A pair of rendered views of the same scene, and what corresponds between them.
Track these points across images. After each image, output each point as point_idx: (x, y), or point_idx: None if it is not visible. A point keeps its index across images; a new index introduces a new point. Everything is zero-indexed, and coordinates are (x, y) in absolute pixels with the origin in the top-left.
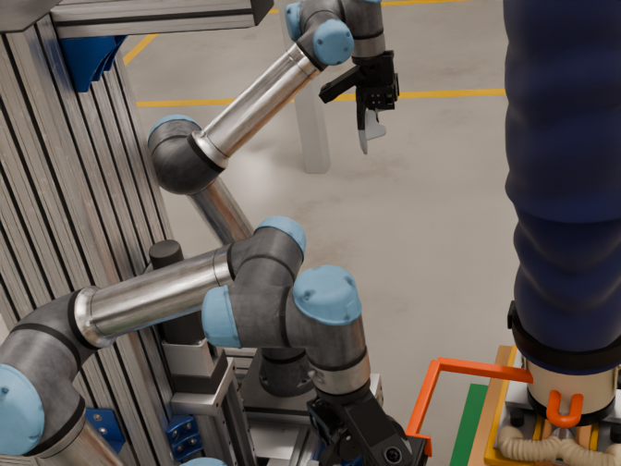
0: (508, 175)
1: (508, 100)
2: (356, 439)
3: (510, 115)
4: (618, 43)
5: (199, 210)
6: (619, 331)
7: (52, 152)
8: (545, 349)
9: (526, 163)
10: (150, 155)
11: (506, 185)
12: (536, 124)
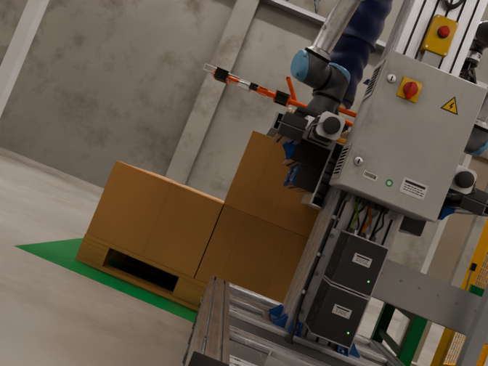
0: (359, 34)
1: (379, 9)
2: (474, 77)
3: (371, 14)
4: None
5: (354, 11)
6: None
7: None
8: (354, 98)
9: (379, 29)
10: None
11: (362, 37)
12: (383, 18)
